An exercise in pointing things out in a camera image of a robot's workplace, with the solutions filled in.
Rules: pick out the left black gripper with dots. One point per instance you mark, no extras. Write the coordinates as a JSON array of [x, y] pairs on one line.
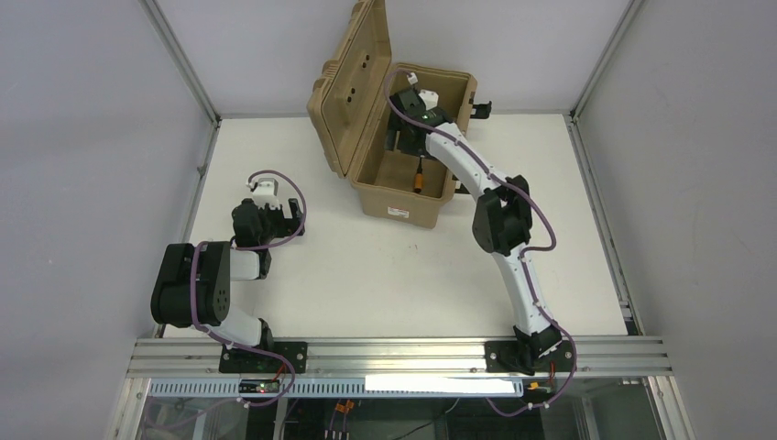
[[291, 215]]

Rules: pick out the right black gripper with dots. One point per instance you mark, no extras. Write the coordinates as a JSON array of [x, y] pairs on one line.
[[399, 128]]

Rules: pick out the orange black screwdriver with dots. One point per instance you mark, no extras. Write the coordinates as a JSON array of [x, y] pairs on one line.
[[418, 179]]

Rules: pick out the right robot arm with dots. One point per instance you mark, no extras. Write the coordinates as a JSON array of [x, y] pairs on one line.
[[501, 225]]

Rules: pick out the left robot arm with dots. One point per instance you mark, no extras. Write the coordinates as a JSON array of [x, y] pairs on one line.
[[193, 287]]

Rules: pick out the tan plastic storage bin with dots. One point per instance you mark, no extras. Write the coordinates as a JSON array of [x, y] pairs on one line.
[[350, 113]]

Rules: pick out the black upper bin latch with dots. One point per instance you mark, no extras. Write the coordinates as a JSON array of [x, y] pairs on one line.
[[481, 111]]

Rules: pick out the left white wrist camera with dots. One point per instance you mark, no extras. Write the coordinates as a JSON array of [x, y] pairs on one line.
[[264, 192]]

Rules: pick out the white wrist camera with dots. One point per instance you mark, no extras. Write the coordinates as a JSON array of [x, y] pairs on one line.
[[264, 192], [429, 98]]

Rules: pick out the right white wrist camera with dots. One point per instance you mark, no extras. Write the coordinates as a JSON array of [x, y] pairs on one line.
[[429, 98]]

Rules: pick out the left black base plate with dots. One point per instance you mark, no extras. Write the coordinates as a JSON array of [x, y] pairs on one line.
[[240, 361]]

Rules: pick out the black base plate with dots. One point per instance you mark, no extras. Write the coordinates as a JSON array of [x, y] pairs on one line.
[[240, 361], [512, 356]]

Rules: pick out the slotted cable duct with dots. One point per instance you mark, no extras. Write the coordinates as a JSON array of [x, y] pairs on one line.
[[372, 386]]

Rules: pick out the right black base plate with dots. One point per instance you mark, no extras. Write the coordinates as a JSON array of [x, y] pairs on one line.
[[512, 356]]

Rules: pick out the aluminium frame rail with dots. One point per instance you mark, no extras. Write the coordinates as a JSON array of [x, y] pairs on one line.
[[596, 356]]

